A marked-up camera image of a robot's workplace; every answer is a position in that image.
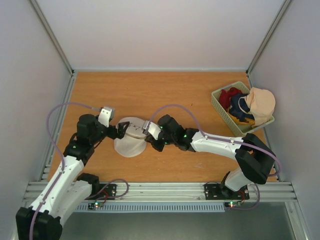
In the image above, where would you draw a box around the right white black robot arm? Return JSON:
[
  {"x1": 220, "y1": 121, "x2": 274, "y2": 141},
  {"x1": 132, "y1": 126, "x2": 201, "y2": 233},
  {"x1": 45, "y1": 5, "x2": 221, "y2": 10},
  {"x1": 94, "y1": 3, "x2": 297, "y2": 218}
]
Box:
[{"x1": 142, "y1": 114, "x2": 275, "y2": 199}]

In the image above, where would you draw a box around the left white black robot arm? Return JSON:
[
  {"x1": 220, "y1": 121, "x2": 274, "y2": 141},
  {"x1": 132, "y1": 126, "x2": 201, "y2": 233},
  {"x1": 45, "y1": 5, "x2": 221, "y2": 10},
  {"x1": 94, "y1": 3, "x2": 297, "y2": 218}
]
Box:
[{"x1": 15, "y1": 110, "x2": 130, "y2": 240}]

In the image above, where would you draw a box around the beige bra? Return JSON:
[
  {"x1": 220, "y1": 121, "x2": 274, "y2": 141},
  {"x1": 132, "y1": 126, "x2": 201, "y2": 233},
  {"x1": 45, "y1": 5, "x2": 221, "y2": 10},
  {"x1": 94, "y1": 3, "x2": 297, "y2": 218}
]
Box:
[{"x1": 244, "y1": 87, "x2": 276, "y2": 127}]

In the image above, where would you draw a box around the left circuit board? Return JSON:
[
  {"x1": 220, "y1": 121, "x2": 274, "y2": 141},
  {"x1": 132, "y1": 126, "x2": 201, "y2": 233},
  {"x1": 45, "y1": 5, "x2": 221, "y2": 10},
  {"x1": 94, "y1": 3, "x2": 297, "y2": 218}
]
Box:
[{"x1": 87, "y1": 202, "x2": 104, "y2": 210}]

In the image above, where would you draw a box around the circuit board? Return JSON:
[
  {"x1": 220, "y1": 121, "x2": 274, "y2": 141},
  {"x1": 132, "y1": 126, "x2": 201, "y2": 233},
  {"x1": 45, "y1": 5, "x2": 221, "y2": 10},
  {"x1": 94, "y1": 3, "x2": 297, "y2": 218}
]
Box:
[
  {"x1": 87, "y1": 202, "x2": 104, "y2": 210},
  {"x1": 224, "y1": 200, "x2": 244, "y2": 209}
]

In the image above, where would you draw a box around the red garment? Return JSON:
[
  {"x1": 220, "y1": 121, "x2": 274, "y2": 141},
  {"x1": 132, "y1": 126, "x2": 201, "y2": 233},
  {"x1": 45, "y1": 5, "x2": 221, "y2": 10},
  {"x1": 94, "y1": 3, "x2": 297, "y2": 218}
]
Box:
[{"x1": 218, "y1": 87, "x2": 243, "y2": 110}]

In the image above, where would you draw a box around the green perforated plastic basket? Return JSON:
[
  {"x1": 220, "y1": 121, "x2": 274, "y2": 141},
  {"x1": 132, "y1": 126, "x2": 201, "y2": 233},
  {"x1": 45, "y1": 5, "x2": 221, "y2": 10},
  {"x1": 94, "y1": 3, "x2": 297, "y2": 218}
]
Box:
[{"x1": 211, "y1": 81, "x2": 275, "y2": 137}]

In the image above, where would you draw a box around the navy blue garment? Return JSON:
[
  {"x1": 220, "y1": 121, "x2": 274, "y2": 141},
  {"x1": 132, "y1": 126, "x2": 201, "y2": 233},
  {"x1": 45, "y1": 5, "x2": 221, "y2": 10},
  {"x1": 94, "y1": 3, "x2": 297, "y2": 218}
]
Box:
[{"x1": 228, "y1": 93, "x2": 254, "y2": 120}]

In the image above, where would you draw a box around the right circuit board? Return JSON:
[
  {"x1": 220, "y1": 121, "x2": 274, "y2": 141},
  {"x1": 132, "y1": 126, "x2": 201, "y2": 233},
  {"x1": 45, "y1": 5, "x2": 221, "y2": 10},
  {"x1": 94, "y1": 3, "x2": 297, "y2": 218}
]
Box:
[{"x1": 224, "y1": 200, "x2": 244, "y2": 209}]

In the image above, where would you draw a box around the yellow garment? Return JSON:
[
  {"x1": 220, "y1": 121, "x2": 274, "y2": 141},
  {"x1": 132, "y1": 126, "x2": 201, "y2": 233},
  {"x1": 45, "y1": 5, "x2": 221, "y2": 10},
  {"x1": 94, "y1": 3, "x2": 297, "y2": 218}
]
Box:
[{"x1": 229, "y1": 114, "x2": 256, "y2": 126}]

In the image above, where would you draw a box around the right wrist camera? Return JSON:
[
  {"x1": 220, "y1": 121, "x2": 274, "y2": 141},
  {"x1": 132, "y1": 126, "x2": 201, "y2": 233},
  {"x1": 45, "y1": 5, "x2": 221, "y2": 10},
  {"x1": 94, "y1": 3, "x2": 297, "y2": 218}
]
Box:
[{"x1": 142, "y1": 120, "x2": 162, "y2": 140}]

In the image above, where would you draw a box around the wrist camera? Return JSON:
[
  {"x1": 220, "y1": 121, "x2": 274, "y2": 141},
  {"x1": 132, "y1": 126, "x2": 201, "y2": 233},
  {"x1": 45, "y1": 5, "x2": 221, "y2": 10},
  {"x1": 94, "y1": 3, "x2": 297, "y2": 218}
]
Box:
[
  {"x1": 98, "y1": 106, "x2": 116, "y2": 128},
  {"x1": 142, "y1": 120, "x2": 162, "y2": 140}
]

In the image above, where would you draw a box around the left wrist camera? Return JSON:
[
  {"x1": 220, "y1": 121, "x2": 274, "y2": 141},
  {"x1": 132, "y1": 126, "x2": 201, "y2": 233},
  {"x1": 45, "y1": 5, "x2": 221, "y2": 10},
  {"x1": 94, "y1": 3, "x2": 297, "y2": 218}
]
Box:
[{"x1": 98, "y1": 106, "x2": 116, "y2": 128}]

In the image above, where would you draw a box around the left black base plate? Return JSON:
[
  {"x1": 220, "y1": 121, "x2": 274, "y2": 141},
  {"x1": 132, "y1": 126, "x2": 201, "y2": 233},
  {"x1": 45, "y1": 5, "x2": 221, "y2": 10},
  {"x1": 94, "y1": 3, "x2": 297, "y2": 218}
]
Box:
[{"x1": 86, "y1": 183, "x2": 117, "y2": 200}]

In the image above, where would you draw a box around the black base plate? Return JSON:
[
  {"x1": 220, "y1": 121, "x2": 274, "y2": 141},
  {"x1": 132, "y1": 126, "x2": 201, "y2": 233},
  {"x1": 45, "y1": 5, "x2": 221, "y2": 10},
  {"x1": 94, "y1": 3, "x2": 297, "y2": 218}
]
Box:
[
  {"x1": 86, "y1": 183, "x2": 117, "y2": 200},
  {"x1": 203, "y1": 182, "x2": 250, "y2": 201}
]

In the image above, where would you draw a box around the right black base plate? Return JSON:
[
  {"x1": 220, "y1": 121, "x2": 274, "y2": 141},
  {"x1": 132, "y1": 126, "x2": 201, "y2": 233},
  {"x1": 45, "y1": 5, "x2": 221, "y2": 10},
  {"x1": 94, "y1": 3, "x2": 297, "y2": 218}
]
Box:
[{"x1": 203, "y1": 182, "x2": 250, "y2": 201}]

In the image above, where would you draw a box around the left aluminium side rail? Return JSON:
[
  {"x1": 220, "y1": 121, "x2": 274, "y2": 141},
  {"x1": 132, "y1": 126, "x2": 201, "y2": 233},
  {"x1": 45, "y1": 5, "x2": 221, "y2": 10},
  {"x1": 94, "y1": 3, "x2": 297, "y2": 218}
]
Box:
[{"x1": 37, "y1": 71, "x2": 77, "y2": 182}]

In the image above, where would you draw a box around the grey slotted cable duct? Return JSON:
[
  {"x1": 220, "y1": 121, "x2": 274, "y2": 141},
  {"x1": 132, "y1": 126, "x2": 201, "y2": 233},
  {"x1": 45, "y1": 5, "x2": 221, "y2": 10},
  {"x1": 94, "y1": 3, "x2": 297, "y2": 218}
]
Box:
[{"x1": 75, "y1": 202, "x2": 225, "y2": 214}]

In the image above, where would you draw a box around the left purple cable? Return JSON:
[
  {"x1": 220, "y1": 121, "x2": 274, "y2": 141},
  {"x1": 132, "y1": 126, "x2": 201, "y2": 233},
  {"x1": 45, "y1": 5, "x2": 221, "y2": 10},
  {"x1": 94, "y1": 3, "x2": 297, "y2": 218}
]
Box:
[{"x1": 28, "y1": 102, "x2": 102, "y2": 240}]

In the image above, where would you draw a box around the aluminium front rail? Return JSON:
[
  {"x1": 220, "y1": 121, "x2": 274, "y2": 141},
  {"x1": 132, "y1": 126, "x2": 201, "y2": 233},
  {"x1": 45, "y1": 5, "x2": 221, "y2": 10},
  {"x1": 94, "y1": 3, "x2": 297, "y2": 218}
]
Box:
[{"x1": 23, "y1": 181, "x2": 297, "y2": 202}]

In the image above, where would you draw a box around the left aluminium frame post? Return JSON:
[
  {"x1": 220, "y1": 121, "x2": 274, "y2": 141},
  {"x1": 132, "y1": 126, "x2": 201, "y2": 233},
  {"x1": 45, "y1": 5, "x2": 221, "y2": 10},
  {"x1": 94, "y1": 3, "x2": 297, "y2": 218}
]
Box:
[{"x1": 29, "y1": 0, "x2": 74, "y2": 76}]

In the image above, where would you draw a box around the aluminium frame post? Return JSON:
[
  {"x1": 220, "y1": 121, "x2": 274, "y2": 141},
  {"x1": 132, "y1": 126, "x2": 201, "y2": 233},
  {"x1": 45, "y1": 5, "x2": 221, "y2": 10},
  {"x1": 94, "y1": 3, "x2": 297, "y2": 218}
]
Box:
[
  {"x1": 246, "y1": 0, "x2": 293, "y2": 75},
  {"x1": 29, "y1": 0, "x2": 74, "y2": 76}
]

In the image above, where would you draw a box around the right aluminium frame post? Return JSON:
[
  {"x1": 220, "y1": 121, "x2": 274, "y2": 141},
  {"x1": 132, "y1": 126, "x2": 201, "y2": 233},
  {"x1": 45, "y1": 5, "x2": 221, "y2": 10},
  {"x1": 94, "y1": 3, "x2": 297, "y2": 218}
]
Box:
[{"x1": 246, "y1": 0, "x2": 293, "y2": 75}]

